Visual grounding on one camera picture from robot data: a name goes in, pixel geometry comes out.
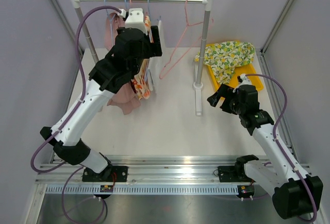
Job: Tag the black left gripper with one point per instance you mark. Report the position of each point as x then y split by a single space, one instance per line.
153 48

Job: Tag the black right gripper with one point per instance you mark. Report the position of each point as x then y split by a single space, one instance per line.
227 93

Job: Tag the white skirt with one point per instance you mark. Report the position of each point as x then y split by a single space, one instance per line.
157 63

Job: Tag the orange floral skirt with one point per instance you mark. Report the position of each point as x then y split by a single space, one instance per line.
140 83

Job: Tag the lemon print skirt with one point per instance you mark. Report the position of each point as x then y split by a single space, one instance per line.
224 57

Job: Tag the pink pleated skirt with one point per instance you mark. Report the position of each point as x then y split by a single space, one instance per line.
126 98

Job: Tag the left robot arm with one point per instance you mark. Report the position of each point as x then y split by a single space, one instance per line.
119 66

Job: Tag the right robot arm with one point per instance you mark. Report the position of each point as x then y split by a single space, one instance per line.
293 191

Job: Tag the white and silver clothes rack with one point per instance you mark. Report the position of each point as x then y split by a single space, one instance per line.
198 68

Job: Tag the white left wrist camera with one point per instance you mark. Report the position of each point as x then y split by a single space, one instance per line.
134 18

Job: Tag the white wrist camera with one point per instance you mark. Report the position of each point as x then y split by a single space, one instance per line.
242 80
134 18

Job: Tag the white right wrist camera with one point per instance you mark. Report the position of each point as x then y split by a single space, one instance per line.
242 80

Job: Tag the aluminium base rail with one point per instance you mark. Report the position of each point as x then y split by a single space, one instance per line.
154 169

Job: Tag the slotted cable duct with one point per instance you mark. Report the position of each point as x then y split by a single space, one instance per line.
123 189

